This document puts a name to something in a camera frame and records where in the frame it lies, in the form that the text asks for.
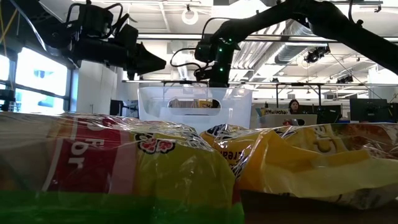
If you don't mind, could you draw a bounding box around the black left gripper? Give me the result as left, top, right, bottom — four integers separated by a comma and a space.
70, 24, 167, 81

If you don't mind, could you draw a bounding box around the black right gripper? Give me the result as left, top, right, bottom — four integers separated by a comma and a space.
208, 37, 241, 88

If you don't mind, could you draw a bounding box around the clear translucent plastic bin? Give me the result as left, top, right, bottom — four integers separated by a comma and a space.
137, 86, 253, 134

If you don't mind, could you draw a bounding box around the lime chili shrimp noodle packet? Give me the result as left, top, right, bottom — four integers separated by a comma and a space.
0, 111, 246, 224

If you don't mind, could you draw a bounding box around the black metal stand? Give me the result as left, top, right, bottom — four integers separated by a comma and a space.
161, 80, 210, 88
275, 82, 323, 108

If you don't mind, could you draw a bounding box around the black monitor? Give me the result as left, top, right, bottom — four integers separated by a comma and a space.
310, 104, 343, 125
349, 98, 389, 122
109, 99, 124, 115

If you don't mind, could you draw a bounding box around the person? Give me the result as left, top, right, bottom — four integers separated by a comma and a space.
287, 98, 302, 115

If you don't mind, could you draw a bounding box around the black track light cluster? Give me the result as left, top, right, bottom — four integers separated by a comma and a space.
335, 74, 354, 85
303, 45, 331, 65

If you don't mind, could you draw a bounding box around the small white plastic bin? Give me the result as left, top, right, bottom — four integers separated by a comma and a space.
259, 113, 318, 129

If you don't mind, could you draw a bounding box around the large window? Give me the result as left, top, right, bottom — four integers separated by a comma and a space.
0, 46, 71, 114

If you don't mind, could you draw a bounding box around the overhead light bar rail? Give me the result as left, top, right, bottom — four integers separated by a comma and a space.
136, 32, 398, 44

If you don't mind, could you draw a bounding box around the white ceiling ring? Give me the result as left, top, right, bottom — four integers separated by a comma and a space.
181, 7, 200, 26

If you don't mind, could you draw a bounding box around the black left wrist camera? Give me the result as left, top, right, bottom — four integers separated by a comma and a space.
76, 3, 115, 39

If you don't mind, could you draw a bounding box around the silver ventilation duct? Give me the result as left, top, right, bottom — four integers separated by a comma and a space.
273, 18, 330, 65

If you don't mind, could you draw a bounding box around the yellow cable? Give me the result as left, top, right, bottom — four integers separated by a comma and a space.
0, 0, 19, 46

